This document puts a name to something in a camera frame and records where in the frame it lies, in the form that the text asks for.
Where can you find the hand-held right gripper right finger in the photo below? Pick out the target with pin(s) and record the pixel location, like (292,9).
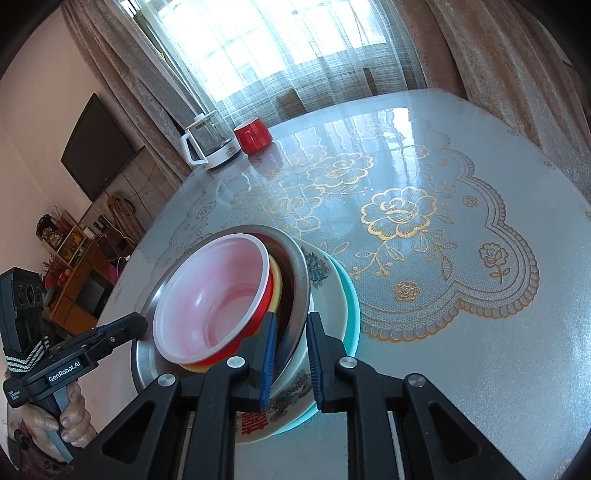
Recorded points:
(315,360)

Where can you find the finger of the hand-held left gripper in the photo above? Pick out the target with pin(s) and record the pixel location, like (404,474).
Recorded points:
(124,327)

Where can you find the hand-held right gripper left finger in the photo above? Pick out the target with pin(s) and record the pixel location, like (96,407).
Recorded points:
(268,360)

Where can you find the white oval plate red print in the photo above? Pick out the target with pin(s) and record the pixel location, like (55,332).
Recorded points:
(328,300)

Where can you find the teal round plate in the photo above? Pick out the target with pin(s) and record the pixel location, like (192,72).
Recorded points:
(351,304)

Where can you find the yellow plastic bowl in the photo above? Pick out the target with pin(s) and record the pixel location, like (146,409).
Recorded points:
(276,286)

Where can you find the red plastic bowl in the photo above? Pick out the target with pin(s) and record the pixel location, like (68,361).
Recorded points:
(207,300)

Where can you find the stainless steel bowl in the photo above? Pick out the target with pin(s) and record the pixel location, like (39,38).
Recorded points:
(298,277)

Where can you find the person's left hand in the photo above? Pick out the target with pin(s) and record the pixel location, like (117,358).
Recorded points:
(76,415)

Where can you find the wooden cabinet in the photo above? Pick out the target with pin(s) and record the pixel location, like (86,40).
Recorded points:
(74,286)

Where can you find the open shelf with ornaments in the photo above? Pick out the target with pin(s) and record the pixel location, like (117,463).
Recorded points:
(60,235)

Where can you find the white glass kettle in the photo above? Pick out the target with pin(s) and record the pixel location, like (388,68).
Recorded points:
(212,143)

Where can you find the red mug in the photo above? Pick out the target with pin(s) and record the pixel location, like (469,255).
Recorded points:
(253,136)

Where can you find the beige curtain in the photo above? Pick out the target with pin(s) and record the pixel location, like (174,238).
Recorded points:
(138,92)
(508,69)

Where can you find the wooden chair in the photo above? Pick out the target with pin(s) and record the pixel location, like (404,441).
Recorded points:
(369,81)
(291,101)

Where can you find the sheer white curtain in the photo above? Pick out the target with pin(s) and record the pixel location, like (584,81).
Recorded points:
(300,46)

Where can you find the black wall television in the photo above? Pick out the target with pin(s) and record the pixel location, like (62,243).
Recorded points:
(101,147)

